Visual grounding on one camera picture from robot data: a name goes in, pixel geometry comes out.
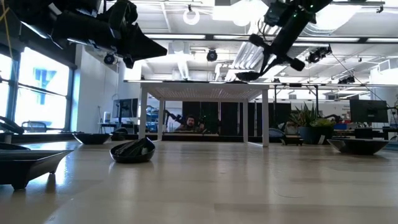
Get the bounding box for black monitor on stand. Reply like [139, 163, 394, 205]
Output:
[112, 98, 139, 119]

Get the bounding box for dark rounded chair back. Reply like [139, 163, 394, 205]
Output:
[111, 127, 129, 141]

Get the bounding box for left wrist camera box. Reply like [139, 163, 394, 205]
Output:
[105, 0, 139, 30]

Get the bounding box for white perforated shelf riser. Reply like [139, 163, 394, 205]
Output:
[137, 81, 271, 148]

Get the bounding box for black slanted bar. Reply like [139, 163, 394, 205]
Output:
[0, 115, 25, 134]

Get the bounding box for black teardrop plate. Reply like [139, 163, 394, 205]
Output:
[109, 136, 156, 164]

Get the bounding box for person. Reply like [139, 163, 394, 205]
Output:
[175, 114, 206, 132]

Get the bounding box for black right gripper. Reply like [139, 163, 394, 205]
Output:
[249, 9, 315, 77]

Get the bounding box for black square footed plate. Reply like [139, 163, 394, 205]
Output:
[280, 135, 305, 146]
[0, 149, 75, 191]

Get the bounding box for black ceiling device cluster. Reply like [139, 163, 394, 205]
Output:
[306, 45, 333, 64]

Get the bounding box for white ring ceiling lamp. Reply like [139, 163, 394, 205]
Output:
[182, 7, 201, 26]

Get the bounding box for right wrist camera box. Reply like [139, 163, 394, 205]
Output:
[263, 1, 292, 27]

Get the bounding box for large black monitor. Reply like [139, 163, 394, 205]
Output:
[349, 99, 389, 124]

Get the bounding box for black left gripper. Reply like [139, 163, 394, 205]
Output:
[51, 14, 169, 70]

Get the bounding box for potted green succulent plant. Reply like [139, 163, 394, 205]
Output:
[287, 102, 336, 146]

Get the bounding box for black wavy leaf plate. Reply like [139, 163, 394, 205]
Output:
[235, 71, 262, 82]
[73, 133, 113, 146]
[326, 138, 390, 156]

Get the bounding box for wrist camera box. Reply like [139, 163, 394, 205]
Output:
[105, 0, 139, 30]
[263, 1, 292, 27]

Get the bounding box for black aluminium table frame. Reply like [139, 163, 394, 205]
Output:
[0, 132, 398, 151]

